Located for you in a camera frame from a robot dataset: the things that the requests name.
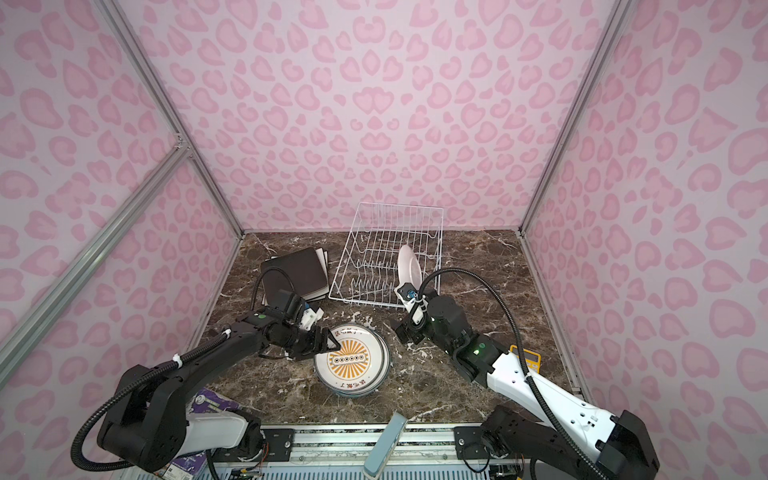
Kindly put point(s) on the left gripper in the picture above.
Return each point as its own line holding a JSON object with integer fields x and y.
{"x": 317, "y": 347}

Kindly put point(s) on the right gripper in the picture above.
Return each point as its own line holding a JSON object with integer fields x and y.
{"x": 409, "y": 327}

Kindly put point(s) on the black square plate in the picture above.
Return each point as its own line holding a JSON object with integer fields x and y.
{"x": 305, "y": 272}

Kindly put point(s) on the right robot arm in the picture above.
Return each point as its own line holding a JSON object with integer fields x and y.
{"x": 551, "y": 425}

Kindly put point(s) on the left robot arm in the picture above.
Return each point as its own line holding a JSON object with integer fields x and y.
{"x": 147, "y": 423}

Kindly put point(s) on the grey-blue phone-like device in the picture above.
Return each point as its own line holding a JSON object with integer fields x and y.
{"x": 378, "y": 457}

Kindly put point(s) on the purple booklet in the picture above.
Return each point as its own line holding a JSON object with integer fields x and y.
{"x": 212, "y": 424}

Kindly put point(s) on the white wire dish rack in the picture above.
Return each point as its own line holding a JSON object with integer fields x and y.
{"x": 368, "y": 269}

